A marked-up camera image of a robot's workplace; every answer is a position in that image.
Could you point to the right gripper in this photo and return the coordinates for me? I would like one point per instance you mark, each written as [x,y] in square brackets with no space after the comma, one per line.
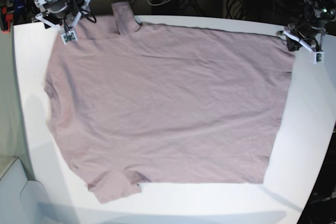
[62,15]

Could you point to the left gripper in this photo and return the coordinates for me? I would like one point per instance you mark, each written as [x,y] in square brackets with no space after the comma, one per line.
[306,34]

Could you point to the mauve pink t-shirt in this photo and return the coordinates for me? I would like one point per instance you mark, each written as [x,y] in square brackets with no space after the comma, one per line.
[150,103]

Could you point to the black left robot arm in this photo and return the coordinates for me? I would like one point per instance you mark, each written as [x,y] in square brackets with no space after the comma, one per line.
[318,10]

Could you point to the red black clamp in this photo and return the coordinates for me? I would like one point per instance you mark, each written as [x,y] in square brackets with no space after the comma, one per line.
[7,17]

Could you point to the white bin corner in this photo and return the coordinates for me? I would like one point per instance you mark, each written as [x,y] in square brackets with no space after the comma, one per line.
[21,199]

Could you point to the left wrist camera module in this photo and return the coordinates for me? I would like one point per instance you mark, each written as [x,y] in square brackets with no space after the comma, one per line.
[317,57]

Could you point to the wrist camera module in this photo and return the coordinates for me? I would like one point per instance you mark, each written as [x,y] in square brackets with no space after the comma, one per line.
[69,36]
[317,57]

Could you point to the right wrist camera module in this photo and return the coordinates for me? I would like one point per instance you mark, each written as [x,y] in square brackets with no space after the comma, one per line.
[69,36]

